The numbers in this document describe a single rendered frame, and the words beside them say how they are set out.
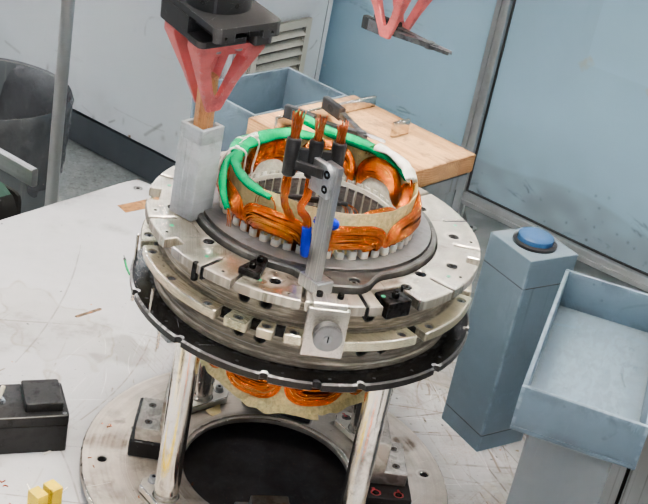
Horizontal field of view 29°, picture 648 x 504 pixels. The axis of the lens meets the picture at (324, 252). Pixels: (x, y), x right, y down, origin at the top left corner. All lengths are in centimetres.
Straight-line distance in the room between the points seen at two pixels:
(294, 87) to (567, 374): 65
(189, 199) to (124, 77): 264
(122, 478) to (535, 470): 41
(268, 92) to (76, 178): 216
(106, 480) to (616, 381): 51
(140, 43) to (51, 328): 221
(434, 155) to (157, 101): 227
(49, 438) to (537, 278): 54
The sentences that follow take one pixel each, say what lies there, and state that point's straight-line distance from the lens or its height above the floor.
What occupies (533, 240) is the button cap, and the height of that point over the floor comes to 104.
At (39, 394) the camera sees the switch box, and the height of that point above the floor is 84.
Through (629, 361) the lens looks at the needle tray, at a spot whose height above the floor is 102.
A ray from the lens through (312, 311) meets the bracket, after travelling 104.
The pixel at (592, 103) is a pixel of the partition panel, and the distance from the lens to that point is 354.
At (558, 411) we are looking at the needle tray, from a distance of 106.
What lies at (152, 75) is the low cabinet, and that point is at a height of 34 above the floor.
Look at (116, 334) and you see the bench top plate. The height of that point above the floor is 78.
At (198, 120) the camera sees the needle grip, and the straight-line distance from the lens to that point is 111.
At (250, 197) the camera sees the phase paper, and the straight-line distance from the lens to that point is 111.
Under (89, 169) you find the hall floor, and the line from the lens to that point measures 384.
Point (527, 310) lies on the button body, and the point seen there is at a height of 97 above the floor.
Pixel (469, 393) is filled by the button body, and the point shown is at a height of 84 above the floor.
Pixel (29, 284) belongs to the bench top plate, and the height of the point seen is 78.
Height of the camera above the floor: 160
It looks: 27 degrees down
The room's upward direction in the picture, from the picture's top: 11 degrees clockwise
